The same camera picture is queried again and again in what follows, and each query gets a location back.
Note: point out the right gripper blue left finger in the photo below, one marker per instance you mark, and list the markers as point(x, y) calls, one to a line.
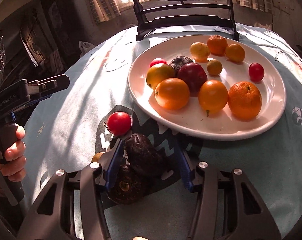
point(113, 164)

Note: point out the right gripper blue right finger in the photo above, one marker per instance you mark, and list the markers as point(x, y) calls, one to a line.
point(185, 167)

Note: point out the small brown-yellow round fruit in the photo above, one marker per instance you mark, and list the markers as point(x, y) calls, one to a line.
point(97, 157)

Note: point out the dark wrinkled passion fruit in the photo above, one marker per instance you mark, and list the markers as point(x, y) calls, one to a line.
point(143, 157)
point(129, 186)
point(180, 61)

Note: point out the orange round fruit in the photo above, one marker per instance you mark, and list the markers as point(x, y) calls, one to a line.
point(212, 96)
point(172, 94)
point(235, 53)

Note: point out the large orange tangerine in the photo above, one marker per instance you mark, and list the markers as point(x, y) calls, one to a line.
point(244, 100)

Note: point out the dark red plum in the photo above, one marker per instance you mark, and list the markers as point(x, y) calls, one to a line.
point(193, 75)

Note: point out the person's left hand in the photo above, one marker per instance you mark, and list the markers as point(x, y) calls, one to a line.
point(14, 169)

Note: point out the person's right hand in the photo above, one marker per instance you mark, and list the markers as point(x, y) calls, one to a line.
point(139, 238)

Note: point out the light blue printed tablecloth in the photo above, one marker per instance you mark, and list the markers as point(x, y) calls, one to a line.
point(66, 130)

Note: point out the white plastic bag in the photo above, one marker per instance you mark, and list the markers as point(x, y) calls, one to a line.
point(85, 47)

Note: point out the yellow mango-like fruit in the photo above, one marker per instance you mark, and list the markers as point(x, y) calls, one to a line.
point(157, 73)

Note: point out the small olive-yellow fruit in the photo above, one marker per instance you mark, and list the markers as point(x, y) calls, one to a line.
point(214, 67)

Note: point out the spotted yellow fruit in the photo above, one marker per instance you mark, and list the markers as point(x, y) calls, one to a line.
point(200, 51)

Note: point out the window curtain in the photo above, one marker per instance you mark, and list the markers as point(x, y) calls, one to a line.
point(102, 10)

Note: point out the small red cherry tomato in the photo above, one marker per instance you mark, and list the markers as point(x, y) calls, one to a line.
point(256, 72)

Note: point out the white oval plate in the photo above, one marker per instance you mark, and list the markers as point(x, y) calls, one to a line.
point(191, 119)

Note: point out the small orange mandarin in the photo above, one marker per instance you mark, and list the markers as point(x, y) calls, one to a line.
point(217, 45)

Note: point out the black framed persimmon screen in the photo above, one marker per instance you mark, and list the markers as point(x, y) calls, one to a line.
point(145, 27)

